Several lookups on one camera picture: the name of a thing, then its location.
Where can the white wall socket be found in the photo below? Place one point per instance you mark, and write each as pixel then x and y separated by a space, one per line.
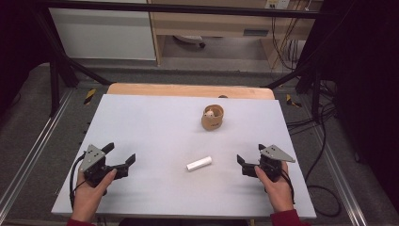
pixel 277 3

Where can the person's red sleeve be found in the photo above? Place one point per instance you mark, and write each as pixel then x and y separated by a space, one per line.
pixel 79 223
pixel 287 218

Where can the yellow black hazard tape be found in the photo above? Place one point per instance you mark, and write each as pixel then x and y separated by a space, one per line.
pixel 89 96
pixel 292 101

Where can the person's right red sleeve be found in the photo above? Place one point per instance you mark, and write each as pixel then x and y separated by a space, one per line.
pixel 287 218

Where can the white table board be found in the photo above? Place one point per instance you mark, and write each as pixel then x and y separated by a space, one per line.
pixel 156 175

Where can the white cabinet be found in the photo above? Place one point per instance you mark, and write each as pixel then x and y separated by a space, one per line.
pixel 103 34

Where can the person's left red sleeve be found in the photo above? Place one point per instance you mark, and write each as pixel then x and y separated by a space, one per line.
pixel 79 223

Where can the brown paper cup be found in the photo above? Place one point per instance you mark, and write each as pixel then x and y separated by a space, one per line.
pixel 212 117

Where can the person's left hand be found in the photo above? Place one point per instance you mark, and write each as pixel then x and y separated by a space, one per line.
pixel 91 196

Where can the white cylinder tube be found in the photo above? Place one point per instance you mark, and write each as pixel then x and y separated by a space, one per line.
pixel 199 163

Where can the small white object in cup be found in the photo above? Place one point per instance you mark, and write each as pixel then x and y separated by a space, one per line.
pixel 209 113

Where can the person's right hand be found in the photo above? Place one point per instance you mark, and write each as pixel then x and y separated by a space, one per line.
pixel 276 191

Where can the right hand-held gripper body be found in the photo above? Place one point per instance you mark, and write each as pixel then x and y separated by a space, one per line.
pixel 272 163

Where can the aluminium floor rail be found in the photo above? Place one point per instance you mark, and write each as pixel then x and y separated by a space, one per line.
pixel 31 157
pixel 342 182

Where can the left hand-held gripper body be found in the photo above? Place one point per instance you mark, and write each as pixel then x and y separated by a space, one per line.
pixel 92 163

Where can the black metal frame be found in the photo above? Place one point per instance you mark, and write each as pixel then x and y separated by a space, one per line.
pixel 56 62

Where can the wooden desk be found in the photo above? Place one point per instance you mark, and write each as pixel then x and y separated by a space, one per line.
pixel 226 28

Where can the wooden table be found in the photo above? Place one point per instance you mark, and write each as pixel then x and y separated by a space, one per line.
pixel 188 91

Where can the office chair base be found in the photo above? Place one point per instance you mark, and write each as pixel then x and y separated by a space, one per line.
pixel 191 40

